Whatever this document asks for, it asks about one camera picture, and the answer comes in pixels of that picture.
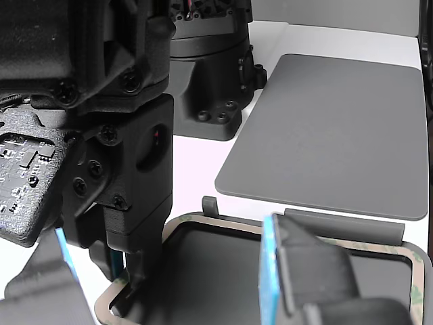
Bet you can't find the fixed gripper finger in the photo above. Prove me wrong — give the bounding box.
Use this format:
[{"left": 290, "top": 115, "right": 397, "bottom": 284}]
[
  {"left": 3, "top": 227, "right": 98, "bottom": 325},
  {"left": 258, "top": 212, "right": 413, "bottom": 325}
]

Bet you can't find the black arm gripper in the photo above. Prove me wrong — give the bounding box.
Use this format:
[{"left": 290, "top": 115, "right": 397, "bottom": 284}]
[{"left": 63, "top": 93, "right": 176, "bottom": 318}]

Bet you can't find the rectangular adhesive frame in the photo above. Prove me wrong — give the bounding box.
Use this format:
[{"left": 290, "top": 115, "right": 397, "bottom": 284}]
[{"left": 93, "top": 212, "right": 428, "bottom": 325}]

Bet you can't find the black six-joint robot arm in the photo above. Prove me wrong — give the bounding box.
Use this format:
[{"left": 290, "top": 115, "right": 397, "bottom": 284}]
[{"left": 0, "top": 0, "right": 269, "bottom": 142}]

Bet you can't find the light grey holder plate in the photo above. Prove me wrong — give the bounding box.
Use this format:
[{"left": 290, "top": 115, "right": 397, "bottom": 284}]
[{"left": 93, "top": 195, "right": 433, "bottom": 325}]

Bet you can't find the dark grey flat mat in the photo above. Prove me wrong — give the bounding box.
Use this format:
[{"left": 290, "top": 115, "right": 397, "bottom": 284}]
[{"left": 214, "top": 53, "right": 428, "bottom": 223}]

